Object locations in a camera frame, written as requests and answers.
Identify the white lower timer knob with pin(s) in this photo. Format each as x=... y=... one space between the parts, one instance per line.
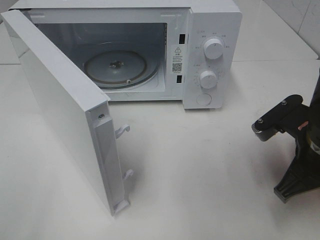
x=208 y=79

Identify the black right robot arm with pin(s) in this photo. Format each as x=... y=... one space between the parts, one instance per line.
x=303 y=174

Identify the glass microwave turntable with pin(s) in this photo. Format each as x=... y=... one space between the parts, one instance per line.
x=119 y=65

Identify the white upper power knob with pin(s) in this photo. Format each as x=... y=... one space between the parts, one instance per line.
x=213 y=48

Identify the round white door button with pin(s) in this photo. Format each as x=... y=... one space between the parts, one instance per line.
x=204 y=99

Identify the white microwave oven body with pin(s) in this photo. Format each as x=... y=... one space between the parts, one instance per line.
x=180 y=27

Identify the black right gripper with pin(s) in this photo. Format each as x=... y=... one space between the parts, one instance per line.
x=286 y=116

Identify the white microwave door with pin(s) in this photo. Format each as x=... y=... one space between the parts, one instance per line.
x=76 y=109

